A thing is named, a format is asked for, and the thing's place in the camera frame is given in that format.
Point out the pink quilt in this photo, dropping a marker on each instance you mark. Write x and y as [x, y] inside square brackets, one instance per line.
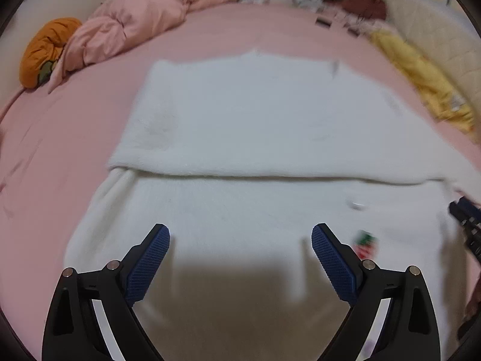
[131, 18]

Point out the person's right hand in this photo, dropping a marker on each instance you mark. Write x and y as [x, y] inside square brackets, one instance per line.
[472, 306]

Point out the orange plush toy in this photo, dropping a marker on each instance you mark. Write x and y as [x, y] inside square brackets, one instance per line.
[41, 49]

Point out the brown cloth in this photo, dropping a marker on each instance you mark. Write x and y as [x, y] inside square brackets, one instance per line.
[364, 5]

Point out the pink bed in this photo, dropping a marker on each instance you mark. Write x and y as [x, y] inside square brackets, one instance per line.
[75, 139]

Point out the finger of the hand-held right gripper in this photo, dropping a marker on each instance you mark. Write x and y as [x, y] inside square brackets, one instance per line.
[466, 210]
[474, 242]

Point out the pile of small white clutter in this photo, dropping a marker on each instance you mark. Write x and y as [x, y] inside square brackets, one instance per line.
[306, 0]

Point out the white fuzzy sweater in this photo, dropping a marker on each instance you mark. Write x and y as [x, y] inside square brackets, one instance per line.
[244, 120]

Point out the yellow cloth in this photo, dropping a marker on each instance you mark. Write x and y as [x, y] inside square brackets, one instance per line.
[421, 71]

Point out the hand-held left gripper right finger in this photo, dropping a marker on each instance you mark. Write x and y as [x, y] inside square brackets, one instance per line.
[332, 259]

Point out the cream padded headboard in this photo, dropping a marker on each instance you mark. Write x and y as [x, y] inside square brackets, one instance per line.
[424, 22]

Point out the small dark object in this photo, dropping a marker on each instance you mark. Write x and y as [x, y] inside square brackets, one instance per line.
[353, 32]
[323, 21]

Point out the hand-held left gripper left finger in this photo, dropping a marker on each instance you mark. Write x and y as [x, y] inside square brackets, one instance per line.
[150, 259]

